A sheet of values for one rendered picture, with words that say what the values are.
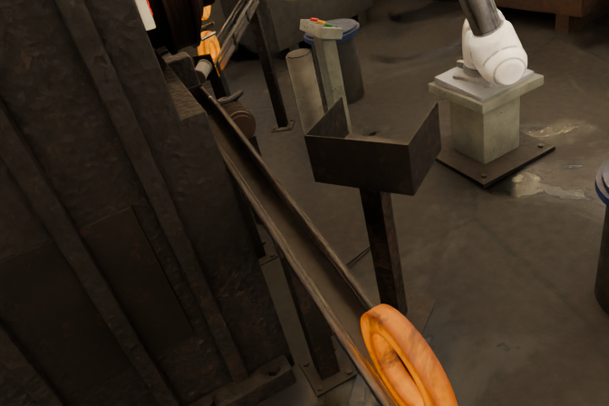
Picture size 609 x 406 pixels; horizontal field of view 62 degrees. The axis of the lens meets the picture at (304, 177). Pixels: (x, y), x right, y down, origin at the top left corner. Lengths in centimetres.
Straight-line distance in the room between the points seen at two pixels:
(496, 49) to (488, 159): 58
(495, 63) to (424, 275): 76
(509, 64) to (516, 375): 98
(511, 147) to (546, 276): 73
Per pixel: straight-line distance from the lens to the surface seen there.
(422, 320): 166
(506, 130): 228
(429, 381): 68
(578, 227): 200
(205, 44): 203
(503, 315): 169
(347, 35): 283
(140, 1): 103
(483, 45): 187
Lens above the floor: 128
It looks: 32 degrees down
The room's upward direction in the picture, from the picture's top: 14 degrees counter-clockwise
